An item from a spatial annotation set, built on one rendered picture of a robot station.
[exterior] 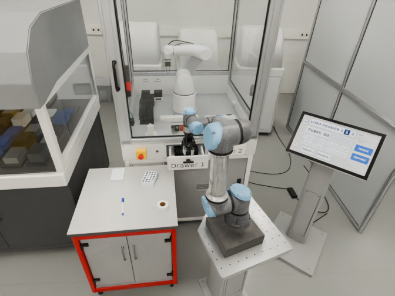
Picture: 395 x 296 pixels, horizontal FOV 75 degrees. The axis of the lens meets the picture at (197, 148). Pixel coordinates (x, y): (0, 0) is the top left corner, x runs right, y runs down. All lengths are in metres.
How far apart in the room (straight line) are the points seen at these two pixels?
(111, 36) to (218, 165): 0.95
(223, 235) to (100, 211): 0.76
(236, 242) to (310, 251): 1.22
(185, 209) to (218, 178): 1.22
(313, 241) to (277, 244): 1.10
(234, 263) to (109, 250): 0.79
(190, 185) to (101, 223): 0.85
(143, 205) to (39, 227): 0.96
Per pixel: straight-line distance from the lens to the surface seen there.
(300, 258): 2.50
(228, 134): 1.08
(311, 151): 1.92
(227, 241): 1.45
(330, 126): 1.96
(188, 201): 2.33
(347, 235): 2.91
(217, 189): 1.27
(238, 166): 2.15
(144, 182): 1.80
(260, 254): 1.52
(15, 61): 1.59
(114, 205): 1.74
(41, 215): 2.29
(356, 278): 2.65
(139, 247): 1.79
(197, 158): 1.81
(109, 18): 1.63
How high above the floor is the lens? 1.99
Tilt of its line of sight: 34 degrees down
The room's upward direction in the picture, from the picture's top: 2 degrees clockwise
